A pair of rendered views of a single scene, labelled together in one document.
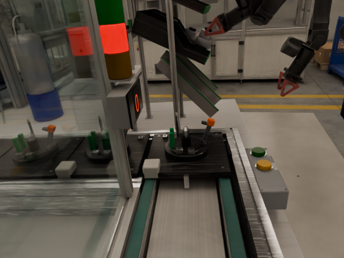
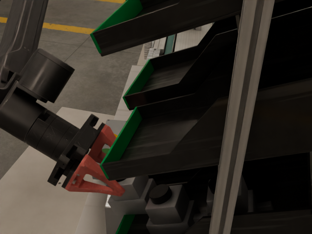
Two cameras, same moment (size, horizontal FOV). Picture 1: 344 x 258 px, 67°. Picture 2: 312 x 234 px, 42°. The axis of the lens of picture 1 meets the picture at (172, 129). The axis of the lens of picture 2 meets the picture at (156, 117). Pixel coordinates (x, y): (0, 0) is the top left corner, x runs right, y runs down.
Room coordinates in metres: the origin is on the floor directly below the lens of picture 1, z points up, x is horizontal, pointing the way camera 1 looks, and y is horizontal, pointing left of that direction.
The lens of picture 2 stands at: (1.51, -0.13, 1.68)
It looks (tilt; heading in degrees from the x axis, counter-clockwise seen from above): 34 degrees down; 179
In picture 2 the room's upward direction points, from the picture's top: 2 degrees clockwise
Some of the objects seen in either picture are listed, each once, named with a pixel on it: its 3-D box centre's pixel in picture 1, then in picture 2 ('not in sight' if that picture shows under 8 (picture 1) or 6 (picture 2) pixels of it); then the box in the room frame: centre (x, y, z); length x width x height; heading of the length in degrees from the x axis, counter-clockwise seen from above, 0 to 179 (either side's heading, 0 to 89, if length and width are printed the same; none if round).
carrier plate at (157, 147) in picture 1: (187, 152); not in sight; (0.70, -0.04, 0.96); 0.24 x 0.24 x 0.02; 84
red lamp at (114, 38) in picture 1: (113, 38); not in sight; (0.52, 0.10, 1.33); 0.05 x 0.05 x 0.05
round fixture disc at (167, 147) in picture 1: (186, 147); not in sight; (0.70, -0.04, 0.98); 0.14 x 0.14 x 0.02
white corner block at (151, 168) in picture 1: (151, 168); not in sight; (0.61, 0.07, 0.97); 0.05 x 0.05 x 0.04; 84
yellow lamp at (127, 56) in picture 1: (118, 64); not in sight; (0.52, 0.10, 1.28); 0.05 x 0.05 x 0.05
